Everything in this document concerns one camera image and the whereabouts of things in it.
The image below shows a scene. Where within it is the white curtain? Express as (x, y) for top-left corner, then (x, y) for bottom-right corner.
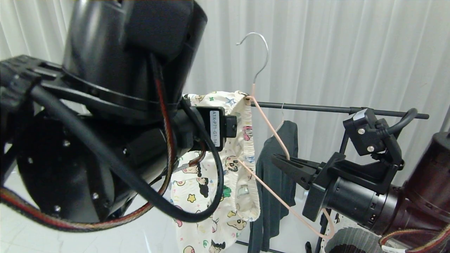
(0, 0), (450, 211)

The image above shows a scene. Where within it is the white laundry basket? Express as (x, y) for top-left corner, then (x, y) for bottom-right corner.
(322, 214), (408, 253)

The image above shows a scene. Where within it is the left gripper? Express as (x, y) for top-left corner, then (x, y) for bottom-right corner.
(121, 105), (238, 173)

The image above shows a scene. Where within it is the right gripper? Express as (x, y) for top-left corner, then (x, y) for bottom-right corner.
(271, 152), (394, 234)

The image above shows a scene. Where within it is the black clothes rack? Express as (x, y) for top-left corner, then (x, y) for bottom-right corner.
(235, 101), (430, 253)

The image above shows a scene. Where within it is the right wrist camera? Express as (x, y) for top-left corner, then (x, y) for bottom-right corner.
(329, 108), (405, 195)

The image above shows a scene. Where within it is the dark grey long-sleeved shirt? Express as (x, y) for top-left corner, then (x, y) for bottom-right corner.
(248, 120), (299, 253)

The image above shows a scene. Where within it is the pink clothes hanger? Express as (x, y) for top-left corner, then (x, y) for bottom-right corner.
(270, 103), (286, 138)
(236, 32), (336, 240)

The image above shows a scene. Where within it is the cream printed garment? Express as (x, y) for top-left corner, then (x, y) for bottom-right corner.
(171, 91), (261, 253)

